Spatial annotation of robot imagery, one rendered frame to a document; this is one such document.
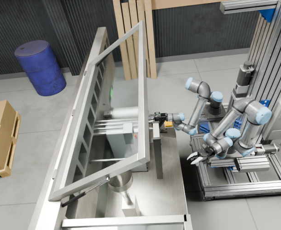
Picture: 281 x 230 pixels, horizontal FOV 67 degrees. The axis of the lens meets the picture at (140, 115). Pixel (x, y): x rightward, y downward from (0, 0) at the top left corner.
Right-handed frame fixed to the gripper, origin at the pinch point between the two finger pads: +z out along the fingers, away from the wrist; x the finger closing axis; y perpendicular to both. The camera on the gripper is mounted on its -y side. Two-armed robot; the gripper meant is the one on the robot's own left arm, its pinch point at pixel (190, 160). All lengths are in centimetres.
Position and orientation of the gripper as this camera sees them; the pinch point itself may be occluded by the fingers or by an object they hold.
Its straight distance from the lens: 156.6
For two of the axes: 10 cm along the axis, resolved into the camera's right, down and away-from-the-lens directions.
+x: -4.4, -5.1, 7.4
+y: 1.7, 7.7, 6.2
